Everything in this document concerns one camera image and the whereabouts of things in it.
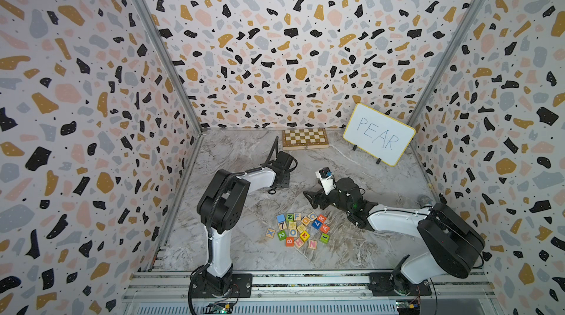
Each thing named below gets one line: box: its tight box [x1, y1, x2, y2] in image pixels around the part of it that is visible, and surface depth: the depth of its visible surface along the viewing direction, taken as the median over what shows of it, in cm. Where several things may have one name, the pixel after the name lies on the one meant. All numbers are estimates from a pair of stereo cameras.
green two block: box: [276, 229, 287, 242], surface depth 86 cm
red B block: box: [285, 236, 296, 248], surface depth 85 cm
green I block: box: [320, 232, 331, 245], surface depth 85 cm
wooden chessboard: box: [281, 128, 330, 151], surface depth 116 cm
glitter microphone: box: [417, 194, 433, 208], surface depth 94 cm
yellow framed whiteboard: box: [342, 103, 417, 167], surface depth 107 cm
